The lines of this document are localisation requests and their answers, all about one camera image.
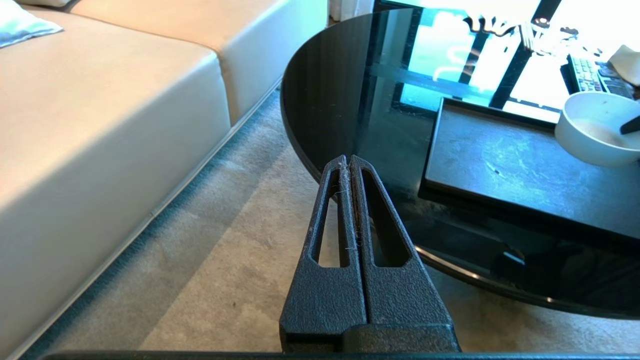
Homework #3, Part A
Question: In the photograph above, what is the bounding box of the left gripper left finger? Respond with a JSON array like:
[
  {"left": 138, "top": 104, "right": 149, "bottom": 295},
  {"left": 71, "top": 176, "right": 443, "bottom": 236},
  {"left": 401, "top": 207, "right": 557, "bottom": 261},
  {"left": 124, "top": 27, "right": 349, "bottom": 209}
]
[{"left": 279, "top": 155, "right": 368, "bottom": 353}]

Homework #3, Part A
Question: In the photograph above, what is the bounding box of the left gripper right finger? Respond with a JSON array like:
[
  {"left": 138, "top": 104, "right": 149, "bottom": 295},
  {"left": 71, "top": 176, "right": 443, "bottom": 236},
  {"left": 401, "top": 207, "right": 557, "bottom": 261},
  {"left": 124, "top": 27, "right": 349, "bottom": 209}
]
[{"left": 349, "top": 154, "right": 461, "bottom": 353}]

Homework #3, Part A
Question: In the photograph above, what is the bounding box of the black rectangular tray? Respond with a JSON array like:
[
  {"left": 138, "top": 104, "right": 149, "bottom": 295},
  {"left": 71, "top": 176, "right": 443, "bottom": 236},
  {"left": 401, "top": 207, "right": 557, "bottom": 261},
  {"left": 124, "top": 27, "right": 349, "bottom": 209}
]
[{"left": 418, "top": 97, "right": 640, "bottom": 242}]

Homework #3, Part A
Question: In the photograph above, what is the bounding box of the beige carpet rug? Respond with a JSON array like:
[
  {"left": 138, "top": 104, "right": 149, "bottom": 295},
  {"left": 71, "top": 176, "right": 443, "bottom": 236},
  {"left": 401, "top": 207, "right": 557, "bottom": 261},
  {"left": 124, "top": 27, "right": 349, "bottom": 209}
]
[{"left": 20, "top": 90, "right": 640, "bottom": 357}]

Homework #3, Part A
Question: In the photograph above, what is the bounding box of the round black glass table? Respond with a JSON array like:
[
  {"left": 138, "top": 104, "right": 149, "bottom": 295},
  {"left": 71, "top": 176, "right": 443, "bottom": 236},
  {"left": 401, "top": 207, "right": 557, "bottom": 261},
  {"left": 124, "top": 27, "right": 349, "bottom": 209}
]
[{"left": 280, "top": 0, "right": 640, "bottom": 321}]

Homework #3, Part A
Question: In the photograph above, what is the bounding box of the white ceramic bowl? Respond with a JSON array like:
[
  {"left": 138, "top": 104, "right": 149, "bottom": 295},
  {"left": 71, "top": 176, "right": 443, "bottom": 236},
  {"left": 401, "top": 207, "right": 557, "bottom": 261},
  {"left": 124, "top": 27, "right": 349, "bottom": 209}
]
[{"left": 554, "top": 91, "right": 640, "bottom": 168}]

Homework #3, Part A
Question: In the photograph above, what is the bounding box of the beige leather sofa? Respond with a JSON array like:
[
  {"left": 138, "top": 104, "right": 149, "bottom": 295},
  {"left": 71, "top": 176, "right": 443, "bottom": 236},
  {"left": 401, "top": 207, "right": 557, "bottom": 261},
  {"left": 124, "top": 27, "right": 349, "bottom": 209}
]
[{"left": 0, "top": 0, "right": 329, "bottom": 360}]

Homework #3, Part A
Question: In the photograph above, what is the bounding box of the black remote control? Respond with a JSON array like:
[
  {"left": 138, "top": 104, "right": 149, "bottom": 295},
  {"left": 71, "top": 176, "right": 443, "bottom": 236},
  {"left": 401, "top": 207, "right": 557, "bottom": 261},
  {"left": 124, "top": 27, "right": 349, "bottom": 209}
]
[{"left": 560, "top": 53, "right": 637, "bottom": 100}]

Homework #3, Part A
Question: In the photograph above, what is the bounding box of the crumpled beige napkin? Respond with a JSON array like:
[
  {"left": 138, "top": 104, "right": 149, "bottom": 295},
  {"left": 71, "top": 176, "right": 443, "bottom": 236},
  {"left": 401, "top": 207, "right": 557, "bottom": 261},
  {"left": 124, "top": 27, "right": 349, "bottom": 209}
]
[{"left": 607, "top": 44, "right": 640, "bottom": 87}]

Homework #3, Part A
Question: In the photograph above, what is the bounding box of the pale blue cushion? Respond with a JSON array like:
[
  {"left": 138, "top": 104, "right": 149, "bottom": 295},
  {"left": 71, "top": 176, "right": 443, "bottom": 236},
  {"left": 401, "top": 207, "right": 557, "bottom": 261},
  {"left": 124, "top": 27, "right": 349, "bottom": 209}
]
[{"left": 0, "top": 0, "right": 64, "bottom": 49}]

